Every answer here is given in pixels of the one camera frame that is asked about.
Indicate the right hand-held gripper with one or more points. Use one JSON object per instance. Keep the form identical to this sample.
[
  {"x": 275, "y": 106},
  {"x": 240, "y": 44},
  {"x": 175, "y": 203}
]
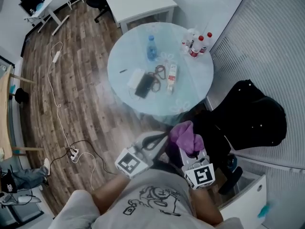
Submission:
[{"x": 202, "y": 175}]

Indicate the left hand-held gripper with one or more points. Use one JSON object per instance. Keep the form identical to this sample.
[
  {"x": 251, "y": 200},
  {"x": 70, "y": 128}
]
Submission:
[{"x": 129, "y": 163}]

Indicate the purple cloth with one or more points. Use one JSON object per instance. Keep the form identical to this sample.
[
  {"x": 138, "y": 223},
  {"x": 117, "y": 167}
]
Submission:
[{"x": 186, "y": 137}]

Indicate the person's right forearm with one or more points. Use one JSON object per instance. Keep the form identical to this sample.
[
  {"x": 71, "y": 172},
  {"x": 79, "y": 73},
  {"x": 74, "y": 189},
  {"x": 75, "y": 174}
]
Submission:
[{"x": 205, "y": 206}]

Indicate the person's left forearm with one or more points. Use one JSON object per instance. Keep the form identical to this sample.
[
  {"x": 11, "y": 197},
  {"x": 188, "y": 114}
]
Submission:
[{"x": 107, "y": 192}]

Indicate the teal cloth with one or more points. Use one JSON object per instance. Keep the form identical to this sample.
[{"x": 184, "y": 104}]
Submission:
[{"x": 263, "y": 211}]

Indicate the black office chair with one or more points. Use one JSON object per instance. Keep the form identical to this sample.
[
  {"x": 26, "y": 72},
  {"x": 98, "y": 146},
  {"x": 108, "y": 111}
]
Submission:
[{"x": 214, "y": 142}]

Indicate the person's black trousers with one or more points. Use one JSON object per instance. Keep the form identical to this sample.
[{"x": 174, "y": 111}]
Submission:
[{"x": 164, "y": 165}]

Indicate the bin with black bag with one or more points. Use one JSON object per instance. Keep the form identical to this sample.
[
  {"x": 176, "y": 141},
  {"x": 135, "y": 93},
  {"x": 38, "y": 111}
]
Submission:
[{"x": 232, "y": 163}]

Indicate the black smartphone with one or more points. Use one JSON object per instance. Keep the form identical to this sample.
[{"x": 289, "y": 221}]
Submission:
[{"x": 144, "y": 86}]

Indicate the white power bank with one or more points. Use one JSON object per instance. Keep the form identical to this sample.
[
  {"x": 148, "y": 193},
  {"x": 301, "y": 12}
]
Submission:
[{"x": 134, "y": 77}]

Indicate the white square table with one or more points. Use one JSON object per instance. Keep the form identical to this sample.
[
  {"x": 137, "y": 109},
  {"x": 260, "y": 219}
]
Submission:
[{"x": 247, "y": 199}]

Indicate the round table with blue tablecloth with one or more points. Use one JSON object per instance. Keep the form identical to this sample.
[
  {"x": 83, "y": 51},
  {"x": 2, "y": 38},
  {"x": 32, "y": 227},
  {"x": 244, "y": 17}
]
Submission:
[{"x": 190, "y": 85}]

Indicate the small white bottle red label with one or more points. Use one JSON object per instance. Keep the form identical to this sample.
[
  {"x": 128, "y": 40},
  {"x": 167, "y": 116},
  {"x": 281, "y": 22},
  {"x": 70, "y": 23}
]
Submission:
[{"x": 172, "y": 76}]

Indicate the black jacket with white buttons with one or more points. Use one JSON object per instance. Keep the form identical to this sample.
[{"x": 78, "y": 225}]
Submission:
[{"x": 257, "y": 118}]

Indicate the white power strip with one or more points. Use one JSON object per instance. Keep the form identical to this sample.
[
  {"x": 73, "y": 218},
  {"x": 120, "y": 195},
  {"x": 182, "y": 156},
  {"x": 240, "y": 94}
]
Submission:
[{"x": 74, "y": 153}]

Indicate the black pen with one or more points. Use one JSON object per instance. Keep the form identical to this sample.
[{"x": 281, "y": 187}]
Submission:
[{"x": 123, "y": 70}]

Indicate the person's grey printed shirt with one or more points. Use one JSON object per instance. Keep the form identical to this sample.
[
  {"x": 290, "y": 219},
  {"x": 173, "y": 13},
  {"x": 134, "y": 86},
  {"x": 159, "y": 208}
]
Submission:
[{"x": 107, "y": 218}]

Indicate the blue label water bottle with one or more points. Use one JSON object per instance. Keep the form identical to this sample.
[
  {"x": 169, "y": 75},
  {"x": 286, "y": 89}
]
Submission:
[{"x": 151, "y": 50}]

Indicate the clear plastic bottle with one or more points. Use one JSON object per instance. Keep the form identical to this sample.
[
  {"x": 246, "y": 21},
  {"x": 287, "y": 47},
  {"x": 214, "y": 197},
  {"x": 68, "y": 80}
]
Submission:
[{"x": 187, "y": 40}]

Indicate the white power adapter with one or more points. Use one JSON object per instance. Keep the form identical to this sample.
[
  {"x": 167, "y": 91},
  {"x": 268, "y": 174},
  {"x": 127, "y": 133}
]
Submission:
[{"x": 56, "y": 57}]

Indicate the black hat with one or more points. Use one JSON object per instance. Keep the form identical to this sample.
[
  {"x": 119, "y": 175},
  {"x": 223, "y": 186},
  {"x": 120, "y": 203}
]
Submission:
[{"x": 21, "y": 95}]

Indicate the small white table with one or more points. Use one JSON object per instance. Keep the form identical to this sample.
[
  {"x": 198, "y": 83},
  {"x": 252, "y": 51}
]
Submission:
[{"x": 138, "y": 1}]

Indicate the wooden table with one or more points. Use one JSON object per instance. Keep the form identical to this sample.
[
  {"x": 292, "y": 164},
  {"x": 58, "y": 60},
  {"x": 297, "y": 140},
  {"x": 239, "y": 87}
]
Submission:
[{"x": 4, "y": 118}]

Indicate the black swivel chair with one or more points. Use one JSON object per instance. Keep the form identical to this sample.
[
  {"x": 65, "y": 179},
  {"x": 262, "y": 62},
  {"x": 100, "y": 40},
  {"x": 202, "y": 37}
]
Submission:
[{"x": 97, "y": 2}]

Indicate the white leg desk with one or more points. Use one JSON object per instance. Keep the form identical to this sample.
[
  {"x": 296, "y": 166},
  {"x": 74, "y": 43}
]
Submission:
[{"x": 48, "y": 2}]

